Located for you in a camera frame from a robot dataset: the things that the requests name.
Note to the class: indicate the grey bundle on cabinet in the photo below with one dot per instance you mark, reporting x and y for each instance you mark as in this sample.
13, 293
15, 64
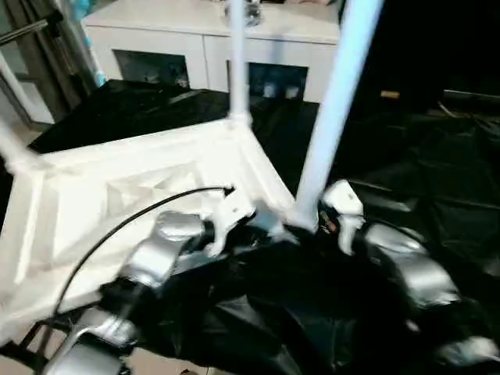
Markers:
251, 12

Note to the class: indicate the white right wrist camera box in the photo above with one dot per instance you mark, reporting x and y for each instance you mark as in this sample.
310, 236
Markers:
344, 207

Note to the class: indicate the white cabinet with glass doors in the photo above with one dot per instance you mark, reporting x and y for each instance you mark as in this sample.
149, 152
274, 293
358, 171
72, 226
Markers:
172, 35

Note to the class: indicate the black tall cabinet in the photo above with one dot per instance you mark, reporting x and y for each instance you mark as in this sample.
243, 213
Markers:
430, 43

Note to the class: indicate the grey metal pole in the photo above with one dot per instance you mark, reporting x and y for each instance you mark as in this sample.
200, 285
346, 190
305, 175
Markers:
27, 30

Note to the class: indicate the black flat device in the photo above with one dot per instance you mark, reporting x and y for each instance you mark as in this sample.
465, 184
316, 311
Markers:
473, 98

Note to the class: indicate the black plastic mat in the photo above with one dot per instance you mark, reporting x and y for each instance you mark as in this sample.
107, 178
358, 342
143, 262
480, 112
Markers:
437, 180

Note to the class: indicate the grey curtain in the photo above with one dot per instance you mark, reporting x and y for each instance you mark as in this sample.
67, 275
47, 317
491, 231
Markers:
55, 51

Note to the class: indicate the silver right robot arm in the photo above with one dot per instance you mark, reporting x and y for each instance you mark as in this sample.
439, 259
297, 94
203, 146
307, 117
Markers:
406, 266

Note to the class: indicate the small yellow label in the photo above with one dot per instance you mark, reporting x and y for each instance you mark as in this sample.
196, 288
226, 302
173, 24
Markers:
390, 94

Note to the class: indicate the white plastic table leg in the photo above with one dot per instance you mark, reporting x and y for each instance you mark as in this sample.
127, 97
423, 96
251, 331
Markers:
12, 148
238, 62
340, 101

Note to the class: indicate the black tripod stand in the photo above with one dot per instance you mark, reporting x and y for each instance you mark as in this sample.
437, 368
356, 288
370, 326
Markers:
35, 344

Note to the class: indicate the white plastic table top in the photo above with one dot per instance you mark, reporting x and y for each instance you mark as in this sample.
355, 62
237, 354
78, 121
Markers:
117, 180

